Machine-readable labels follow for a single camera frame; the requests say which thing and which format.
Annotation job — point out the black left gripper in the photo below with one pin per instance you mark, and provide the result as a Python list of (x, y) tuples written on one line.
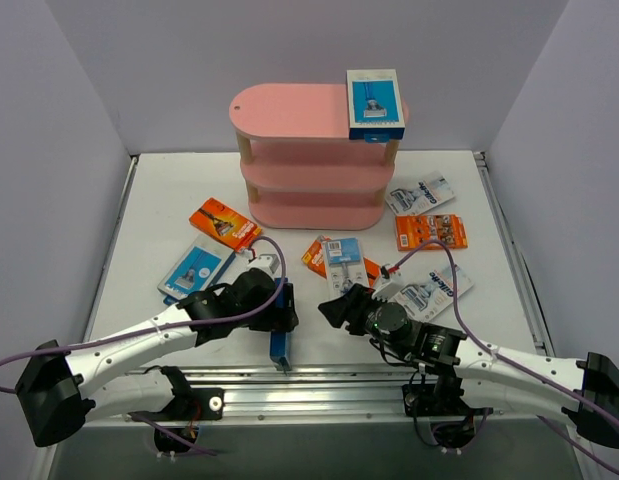
[(284, 312)]

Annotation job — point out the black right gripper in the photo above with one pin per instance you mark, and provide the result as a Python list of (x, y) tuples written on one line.
[(357, 310)]

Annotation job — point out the blue Harry's box front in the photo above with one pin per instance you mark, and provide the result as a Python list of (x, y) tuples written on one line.
[(280, 345)]

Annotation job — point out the blue Harry's razor box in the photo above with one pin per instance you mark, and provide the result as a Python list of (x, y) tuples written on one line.
[(375, 108)]

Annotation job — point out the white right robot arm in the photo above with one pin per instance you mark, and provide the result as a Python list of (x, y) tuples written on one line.
[(581, 393)]

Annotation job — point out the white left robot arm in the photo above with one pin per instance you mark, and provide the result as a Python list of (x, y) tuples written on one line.
[(62, 389)]

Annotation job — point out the pink three-tier shelf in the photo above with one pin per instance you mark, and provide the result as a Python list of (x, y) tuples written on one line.
[(300, 167)]

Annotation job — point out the blue Harry's box left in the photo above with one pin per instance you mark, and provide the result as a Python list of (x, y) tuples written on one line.
[(201, 265)]

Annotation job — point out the clear blister razor pack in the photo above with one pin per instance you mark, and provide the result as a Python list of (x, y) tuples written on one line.
[(344, 265)]

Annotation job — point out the orange Gillette box centre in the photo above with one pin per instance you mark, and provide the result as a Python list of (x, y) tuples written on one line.
[(313, 260)]

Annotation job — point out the white Gillette pack lower right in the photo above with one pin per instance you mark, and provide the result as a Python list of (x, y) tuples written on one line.
[(426, 298)]

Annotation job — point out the white gillette pack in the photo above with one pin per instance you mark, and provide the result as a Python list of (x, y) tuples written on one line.
[(425, 194), (426, 298)]

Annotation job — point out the orange Gillette Fusion box left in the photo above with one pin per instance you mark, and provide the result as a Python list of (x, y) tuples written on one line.
[(225, 225)]

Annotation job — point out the orange razor cartridge box right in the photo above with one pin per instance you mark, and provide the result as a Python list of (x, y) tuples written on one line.
[(413, 231)]

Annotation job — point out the white Gillette pack upper right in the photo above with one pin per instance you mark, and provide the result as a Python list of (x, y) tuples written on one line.
[(425, 194)]

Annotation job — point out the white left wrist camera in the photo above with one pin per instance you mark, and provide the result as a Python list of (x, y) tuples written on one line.
[(267, 262)]

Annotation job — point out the aluminium front rail frame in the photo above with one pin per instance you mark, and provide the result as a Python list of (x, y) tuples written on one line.
[(334, 376)]

